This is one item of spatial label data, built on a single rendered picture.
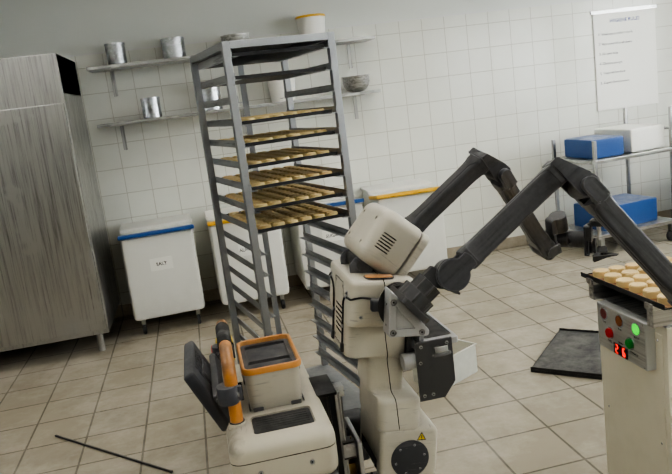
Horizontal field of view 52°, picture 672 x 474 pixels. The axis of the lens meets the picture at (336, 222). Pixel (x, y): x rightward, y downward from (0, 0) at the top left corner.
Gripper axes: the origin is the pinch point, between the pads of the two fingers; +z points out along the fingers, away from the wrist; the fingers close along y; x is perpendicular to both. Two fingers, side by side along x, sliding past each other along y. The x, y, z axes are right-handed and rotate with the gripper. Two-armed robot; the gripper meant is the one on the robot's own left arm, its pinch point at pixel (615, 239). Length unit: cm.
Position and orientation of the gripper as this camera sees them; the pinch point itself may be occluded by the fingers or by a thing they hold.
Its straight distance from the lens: 244.5
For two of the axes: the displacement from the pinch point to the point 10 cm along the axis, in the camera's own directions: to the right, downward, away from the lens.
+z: 8.3, 0.0, -5.5
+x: -5.4, 2.0, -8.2
